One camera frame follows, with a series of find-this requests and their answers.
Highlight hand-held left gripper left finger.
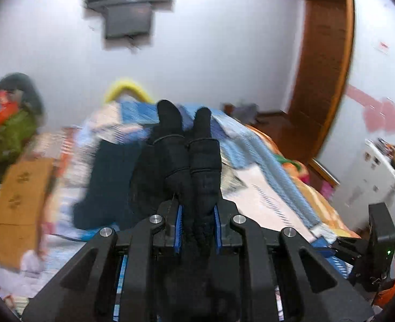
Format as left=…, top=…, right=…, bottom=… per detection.
left=22, top=200, right=183, bottom=322

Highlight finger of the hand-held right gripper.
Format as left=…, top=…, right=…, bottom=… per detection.
left=329, top=237, right=370, bottom=266

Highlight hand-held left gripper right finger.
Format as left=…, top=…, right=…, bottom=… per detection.
left=213, top=200, right=375, bottom=322

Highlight black pants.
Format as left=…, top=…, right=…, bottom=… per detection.
left=73, top=99, right=244, bottom=322

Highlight orange green blanket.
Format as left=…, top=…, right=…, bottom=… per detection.
left=248, top=126, right=361, bottom=240

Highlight white cabinet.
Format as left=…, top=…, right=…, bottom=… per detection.
left=332, top=139, right=395, bottom=239

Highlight pink bag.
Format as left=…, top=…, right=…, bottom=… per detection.
left=320, top=179, right=336, bottom=202

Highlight bed with patterned blankets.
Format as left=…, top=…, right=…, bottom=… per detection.
left=0, top=100, right=352, bottom=322

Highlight grey backpack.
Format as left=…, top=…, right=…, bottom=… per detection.
left=233, top=102, right=260, bottom=123

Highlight striped bed sheet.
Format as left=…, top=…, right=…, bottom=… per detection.
left=26, top=126, right=97, bottom=188

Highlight yellow foam tube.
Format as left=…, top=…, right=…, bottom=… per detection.
left=103, top=78, right=155, bottom=105

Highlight brown cardboard box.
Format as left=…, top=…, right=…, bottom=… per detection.
left=0, top=158, right=56, bottom=269

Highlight wooden door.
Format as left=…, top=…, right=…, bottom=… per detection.
left=278, top=0, right=356, bottom=166

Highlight green printed cloth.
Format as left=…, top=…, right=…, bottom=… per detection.
left=0, top=109, right=39, bottom=175

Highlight orange box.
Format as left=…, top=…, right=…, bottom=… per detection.
left=0, top=89, right=21, bottom=127

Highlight pink wall sticker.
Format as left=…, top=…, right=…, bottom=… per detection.
left=347, top=85, right=395, bottom=133

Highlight black cable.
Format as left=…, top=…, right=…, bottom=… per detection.
left=125, top=34, right=142, bottom=52

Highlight small black wall monitor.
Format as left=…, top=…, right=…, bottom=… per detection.
left=104, top=3, right=153, bottom=39

